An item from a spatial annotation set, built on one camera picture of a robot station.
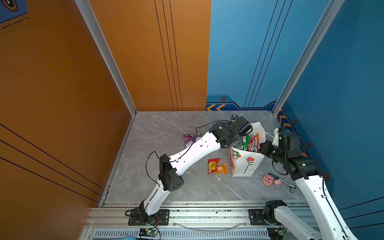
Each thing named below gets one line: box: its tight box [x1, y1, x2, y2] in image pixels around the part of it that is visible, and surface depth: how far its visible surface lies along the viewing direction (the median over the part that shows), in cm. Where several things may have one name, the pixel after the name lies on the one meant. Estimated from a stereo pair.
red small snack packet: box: [207, 158, 221, 175], surface depth 90 cm
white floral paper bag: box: [228, 121, 266, 177], surface depth 75 cm
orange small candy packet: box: [215, 163, 229, 175], surface depth 90 cm
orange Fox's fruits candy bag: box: [247, 132, 260, 153], surface depth 78 cm
